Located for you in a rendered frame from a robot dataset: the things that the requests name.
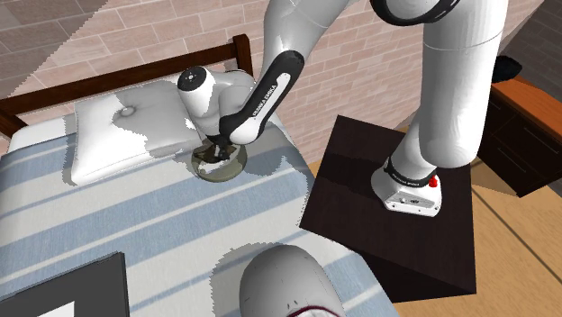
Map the bed with striped blue blanket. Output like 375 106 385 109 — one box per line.
0 33 402 317

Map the white pillow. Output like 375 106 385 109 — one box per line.
69 80 208 186

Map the dark grey flat box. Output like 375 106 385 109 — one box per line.
0 251 131 317

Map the olive glass bowl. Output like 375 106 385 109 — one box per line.
190 141 249 184

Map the dark dresser with brown top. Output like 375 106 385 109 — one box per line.
476 56 562 199

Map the white rounded object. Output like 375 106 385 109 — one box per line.
238 244 348 317

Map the dark robot stand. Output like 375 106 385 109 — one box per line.
299 114 478 304

